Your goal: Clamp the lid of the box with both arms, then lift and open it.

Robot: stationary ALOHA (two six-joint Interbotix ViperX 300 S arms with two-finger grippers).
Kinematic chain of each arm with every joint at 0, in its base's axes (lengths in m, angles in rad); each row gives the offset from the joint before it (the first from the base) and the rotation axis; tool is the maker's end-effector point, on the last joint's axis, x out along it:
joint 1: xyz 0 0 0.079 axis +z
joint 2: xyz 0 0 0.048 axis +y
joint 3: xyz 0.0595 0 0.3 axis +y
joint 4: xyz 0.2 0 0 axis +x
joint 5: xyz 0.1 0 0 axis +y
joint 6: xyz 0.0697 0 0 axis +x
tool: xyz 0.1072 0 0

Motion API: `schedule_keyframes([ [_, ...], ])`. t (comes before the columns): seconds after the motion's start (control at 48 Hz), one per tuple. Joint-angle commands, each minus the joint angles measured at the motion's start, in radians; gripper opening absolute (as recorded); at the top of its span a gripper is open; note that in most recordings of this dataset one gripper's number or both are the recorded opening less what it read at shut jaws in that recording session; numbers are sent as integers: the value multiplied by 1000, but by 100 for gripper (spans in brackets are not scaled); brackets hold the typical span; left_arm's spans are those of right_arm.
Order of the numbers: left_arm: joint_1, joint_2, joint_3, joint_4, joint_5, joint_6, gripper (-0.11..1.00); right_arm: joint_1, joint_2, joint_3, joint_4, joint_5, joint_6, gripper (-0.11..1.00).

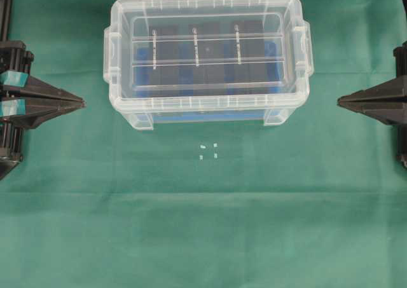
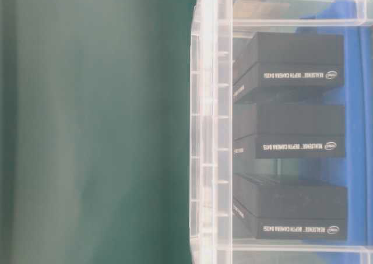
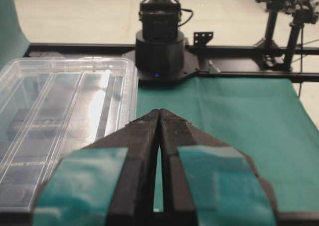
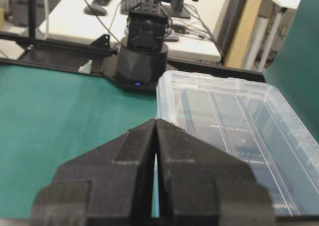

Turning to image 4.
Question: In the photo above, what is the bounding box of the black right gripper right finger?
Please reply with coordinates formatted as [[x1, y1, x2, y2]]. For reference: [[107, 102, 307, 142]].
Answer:
[[156, 119, 276, 226]]

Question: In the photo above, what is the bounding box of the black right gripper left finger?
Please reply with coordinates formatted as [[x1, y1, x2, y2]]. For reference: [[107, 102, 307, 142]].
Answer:
[[30, 119, 156, 226]]

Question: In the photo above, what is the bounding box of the clear plastic box lid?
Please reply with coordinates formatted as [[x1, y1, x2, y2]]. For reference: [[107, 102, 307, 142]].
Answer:
[[157, 71, 319, 216]]

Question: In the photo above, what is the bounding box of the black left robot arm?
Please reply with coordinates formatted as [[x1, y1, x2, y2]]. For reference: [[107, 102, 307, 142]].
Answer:
[[115, 0, 198, 92]]

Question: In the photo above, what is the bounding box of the green table cloth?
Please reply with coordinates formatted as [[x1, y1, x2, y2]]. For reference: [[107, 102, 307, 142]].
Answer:
[[0, 0, 319, 219]]

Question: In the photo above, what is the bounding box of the white desk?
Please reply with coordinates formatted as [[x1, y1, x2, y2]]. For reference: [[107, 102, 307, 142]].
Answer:
[[39, 0, 222, 62]]

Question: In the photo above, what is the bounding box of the black computer mouse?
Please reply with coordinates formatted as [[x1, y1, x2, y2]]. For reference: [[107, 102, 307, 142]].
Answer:
[[83, 4, 107, 16]]

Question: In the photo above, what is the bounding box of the black smartphone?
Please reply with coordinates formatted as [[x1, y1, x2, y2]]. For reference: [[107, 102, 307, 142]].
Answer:
[[92, 0, 111, 6]]

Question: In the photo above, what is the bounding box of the black metal frame rail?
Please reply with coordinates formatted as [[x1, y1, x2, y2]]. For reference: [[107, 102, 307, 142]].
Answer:
[[0, 31, 266, 83]]

